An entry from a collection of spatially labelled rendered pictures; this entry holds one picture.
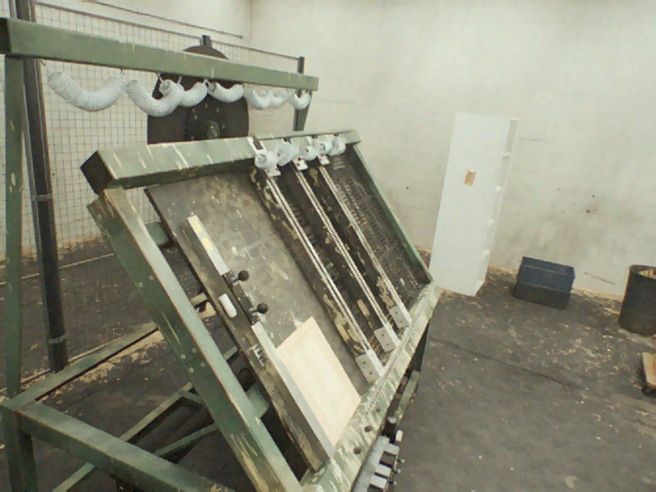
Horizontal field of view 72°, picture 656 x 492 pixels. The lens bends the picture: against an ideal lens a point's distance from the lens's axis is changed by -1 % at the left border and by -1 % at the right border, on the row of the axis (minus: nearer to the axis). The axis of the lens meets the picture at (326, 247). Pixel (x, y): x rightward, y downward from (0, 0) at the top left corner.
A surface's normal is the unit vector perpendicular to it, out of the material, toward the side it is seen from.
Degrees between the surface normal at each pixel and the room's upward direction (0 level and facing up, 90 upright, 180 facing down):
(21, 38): 90
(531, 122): 90
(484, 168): 90
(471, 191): 90
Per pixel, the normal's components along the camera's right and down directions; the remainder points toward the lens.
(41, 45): 0.92, 0.20
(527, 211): -0.50, 0.22
